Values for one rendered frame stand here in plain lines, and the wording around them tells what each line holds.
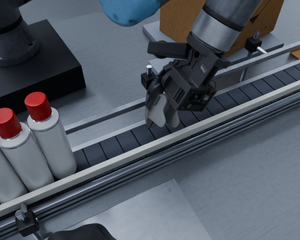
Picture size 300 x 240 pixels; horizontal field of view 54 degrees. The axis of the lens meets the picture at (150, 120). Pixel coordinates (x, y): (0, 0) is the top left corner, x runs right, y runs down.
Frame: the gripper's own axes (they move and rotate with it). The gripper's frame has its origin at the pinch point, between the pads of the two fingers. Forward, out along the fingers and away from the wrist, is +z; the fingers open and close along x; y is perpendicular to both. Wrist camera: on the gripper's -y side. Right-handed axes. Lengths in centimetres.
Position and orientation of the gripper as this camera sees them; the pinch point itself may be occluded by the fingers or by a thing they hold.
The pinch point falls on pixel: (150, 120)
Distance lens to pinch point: 61.7
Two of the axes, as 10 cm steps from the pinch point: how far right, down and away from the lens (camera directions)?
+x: 7.7, 0.2, 6.4
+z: -4.5, 7.4, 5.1
